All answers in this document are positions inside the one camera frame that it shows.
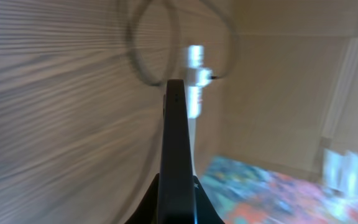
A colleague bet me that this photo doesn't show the blue Samsung smartphone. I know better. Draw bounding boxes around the blue Samsung smartphone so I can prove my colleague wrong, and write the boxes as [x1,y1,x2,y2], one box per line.
[157,79,196,224]

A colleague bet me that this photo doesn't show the white tape strips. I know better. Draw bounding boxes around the white tape strips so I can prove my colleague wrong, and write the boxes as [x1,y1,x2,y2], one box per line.
[322,149,358,197]

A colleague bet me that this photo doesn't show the white charger plug adapter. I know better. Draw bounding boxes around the white charger plug adapter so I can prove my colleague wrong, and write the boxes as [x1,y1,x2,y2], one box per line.
[186,67,213,88]

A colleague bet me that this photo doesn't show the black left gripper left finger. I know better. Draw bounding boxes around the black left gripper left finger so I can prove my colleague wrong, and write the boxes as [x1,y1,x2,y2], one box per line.
[125,173,159,224]

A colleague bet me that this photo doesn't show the white power strip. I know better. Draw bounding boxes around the white power strip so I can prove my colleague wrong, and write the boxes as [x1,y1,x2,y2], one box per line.
[185,45,204,119]

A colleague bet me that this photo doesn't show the colourful painted floor mat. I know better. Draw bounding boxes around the colourful painted floor mat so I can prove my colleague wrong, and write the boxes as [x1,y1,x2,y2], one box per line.
[200,157,358,224]

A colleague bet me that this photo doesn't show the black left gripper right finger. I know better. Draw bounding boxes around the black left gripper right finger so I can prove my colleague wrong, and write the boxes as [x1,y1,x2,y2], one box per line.
[193,175,224,224]

